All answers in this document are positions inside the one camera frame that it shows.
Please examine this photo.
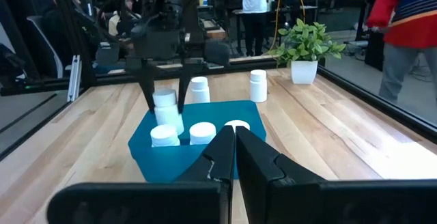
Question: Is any teal plastic basket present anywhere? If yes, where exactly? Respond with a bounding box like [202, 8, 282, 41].
[128, 100, 268, 184]

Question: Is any silver aluminium bracket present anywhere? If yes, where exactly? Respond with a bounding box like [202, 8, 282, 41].
[66, 54, 83, 102]

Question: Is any wooden box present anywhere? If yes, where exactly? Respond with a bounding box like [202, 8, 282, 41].
[201, 18, 227, 41]

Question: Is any white pill bottle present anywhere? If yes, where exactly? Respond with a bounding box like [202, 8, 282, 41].
[152, 88, 186, 136]
[189, 76, 212, 104]
[150, 124, 181, 148]
[224, 120, 251, 132]
[188, 122, 217, 146]
[249, 69, 268, 103]

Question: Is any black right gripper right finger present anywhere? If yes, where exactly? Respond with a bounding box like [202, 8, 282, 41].
[235, 126, 437, 224]

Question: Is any white office chair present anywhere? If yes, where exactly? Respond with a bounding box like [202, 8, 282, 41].
[26, 15, 64, 79]

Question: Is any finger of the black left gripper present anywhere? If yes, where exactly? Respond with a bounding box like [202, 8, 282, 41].
[135, 59, 157, 115]
[176, 63, 194, 115]

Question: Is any yellow cable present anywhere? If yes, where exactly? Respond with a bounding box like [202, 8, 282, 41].
[268, 0, 307, 53]

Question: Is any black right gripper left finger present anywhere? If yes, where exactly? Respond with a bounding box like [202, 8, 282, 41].
[46, 125, 236, 224]

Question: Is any green plant in white pot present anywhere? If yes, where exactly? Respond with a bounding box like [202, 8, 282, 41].
[268, 18, 348, 85]

